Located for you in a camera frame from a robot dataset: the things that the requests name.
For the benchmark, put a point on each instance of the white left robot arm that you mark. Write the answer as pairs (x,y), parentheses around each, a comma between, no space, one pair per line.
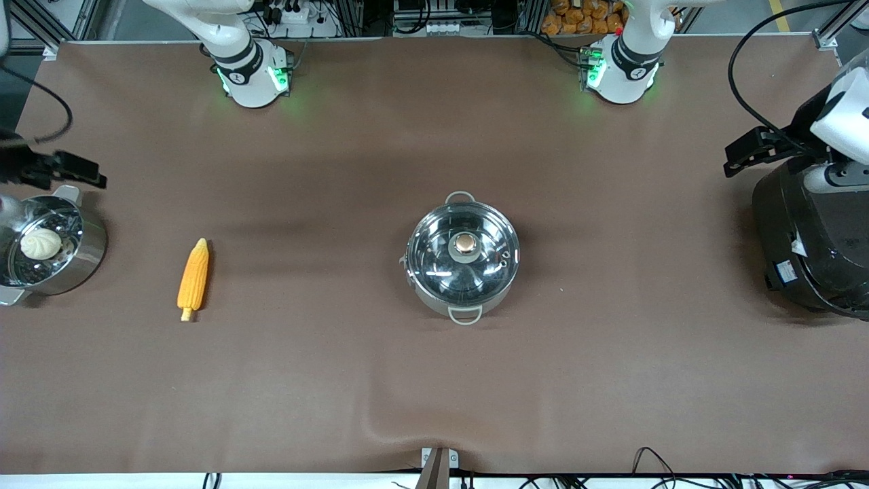
(621,71)

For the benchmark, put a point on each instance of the brown table cloth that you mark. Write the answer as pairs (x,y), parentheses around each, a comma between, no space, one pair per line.
(339,373)

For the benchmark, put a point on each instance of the grey steel cooking pot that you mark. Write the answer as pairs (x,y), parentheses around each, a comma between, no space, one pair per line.
(434,303)

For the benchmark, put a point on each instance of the yellow corn cob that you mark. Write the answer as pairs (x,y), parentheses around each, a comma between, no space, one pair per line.
(193,278)

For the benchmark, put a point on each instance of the white steamed bun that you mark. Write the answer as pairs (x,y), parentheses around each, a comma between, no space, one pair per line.
(41,244)

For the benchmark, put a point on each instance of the small white power strip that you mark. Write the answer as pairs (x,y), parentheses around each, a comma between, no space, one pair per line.
(445,28)

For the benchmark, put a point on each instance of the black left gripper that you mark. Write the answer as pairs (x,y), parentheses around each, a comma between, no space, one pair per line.
(800,128)

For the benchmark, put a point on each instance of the glass lid with copper knob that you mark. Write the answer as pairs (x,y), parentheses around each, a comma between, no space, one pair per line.
(464,255)

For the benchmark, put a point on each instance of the pile of orange snacks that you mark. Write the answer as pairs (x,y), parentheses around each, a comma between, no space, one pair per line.
(584,17)

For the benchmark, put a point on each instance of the metal corner bracket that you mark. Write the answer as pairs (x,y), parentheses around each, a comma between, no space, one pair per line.
(50,52)
(825,41)

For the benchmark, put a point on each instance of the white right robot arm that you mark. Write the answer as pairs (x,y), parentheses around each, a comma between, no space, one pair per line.
(248,75)

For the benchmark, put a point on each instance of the black rice cooker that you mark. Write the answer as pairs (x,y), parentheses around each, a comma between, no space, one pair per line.
(808,238)

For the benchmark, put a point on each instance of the white power strip with plugs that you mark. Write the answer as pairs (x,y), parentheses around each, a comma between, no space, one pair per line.
(288,12)

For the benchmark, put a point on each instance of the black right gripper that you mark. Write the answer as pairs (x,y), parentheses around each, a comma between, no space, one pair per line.
(19,168)

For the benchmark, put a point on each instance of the steel steamer pot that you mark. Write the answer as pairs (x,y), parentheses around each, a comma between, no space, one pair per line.
(85,251)

